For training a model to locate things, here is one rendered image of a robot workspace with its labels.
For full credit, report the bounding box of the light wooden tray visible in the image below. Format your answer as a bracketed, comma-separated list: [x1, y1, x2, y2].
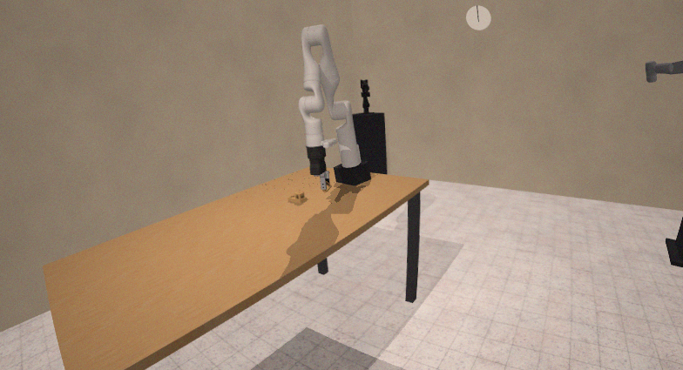
[287, 195, 307, 204]

